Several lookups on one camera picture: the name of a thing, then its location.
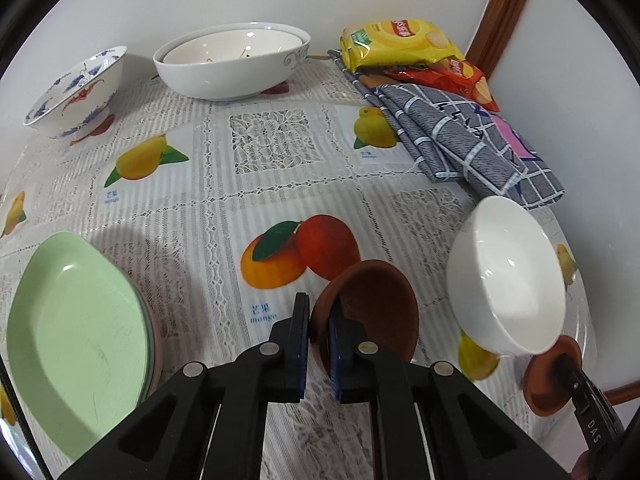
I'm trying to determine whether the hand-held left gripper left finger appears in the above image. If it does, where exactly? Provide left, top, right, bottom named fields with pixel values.
left=57, top=292, right=311, bottom=480

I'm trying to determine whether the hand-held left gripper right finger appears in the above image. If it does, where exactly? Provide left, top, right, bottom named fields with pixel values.
left=327, top=302, right=573, bottom=480

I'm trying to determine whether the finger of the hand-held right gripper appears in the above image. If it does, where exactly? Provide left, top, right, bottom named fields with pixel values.
left=552, top=355, right=595, bottom=405

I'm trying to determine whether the small brown bowl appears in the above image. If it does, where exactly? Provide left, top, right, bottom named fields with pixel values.
left=310, top=259, right=420, bottom=376
left=520, top=335, right=584, bottom=417

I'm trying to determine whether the plain white bowl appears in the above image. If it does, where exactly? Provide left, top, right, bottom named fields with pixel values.
left=446, top=196, right=567, bottom=356

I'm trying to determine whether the pink square plate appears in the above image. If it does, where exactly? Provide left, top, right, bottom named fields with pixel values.
left=142, top=302, right=164, bottom=393

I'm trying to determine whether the blue square plate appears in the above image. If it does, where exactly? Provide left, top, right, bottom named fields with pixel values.
left=131, top=290, right=157, bottom=403

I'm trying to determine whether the green square plate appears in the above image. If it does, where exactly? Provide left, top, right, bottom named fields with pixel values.
left=6, top=231, right=151, bottom=463

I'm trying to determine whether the fruit print tablecloth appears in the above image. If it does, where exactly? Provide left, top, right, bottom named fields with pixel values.
left=0, top=55, right=601, bottom=480

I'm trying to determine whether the grey checked cloth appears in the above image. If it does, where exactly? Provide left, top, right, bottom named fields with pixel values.
left=327, top=50, right=566, bottom=210

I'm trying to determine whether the large white bowl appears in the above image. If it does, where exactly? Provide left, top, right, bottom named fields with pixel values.
left=152, top=22, right=311, bottom=101

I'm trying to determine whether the red chip bag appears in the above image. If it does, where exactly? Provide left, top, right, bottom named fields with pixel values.
left=385, top=57, right=501, bottom=112

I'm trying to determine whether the white bowl with printed inside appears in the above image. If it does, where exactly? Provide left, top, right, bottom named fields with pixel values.
left=162, top=30, right=304, bottom=65

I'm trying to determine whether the yellow chip bag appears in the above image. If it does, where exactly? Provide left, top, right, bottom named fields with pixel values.
left=340, top=19, right=467, bottom=73

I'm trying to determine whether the blue patterned white bowl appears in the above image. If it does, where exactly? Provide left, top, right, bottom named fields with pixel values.
left=23, top=46, right=128, bottom=139

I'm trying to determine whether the brown wooden door frame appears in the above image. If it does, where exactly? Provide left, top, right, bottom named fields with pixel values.
left=465, top=0, right=538, bottom=78

